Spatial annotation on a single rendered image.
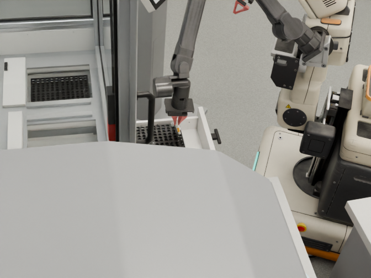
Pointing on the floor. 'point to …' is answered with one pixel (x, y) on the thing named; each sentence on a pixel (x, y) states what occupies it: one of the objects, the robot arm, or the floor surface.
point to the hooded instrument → (139, 214)
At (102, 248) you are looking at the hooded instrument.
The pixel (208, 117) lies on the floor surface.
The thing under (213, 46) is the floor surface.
